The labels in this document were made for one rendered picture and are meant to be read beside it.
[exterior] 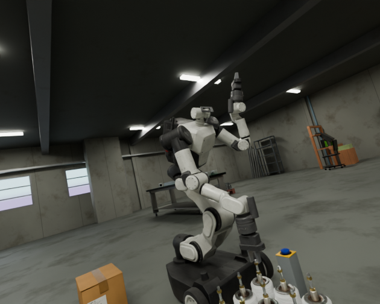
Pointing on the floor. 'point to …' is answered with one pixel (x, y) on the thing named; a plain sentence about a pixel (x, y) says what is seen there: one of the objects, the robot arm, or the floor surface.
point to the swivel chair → (333, 154)
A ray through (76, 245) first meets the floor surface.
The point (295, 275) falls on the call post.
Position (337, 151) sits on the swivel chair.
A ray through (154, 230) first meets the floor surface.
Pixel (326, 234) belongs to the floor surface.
